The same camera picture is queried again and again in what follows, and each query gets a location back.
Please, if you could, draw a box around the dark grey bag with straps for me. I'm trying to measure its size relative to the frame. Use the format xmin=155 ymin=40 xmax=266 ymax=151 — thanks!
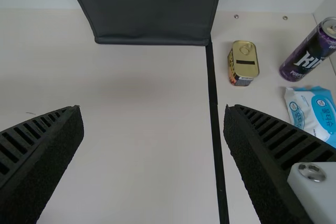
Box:
xmin=61 ymin=0 xmax=226 ymax=46

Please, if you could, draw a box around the rectangular gold tin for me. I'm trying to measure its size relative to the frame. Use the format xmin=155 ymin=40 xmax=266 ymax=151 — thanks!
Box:
xmin=227 ymin=40 xmax=260 ymax=88

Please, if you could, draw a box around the black strip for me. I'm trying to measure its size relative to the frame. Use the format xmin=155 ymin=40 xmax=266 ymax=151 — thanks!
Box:
xmin=205 ymin=39 xmax=230 ymax=224

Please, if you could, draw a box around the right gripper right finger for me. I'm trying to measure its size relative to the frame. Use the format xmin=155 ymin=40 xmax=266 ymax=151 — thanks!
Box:
xmin=223 ymin=104 xmax=336 ymax=224

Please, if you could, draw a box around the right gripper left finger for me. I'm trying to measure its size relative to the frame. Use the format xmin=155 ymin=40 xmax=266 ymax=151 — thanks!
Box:
xmin=0 ymin=105 xmax=85 ymax=224

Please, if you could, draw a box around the white and blue wipes pack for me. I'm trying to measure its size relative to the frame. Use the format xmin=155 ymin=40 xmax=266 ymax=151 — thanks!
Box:
xmin=285 ymin=85 xmax=336 ymax=149

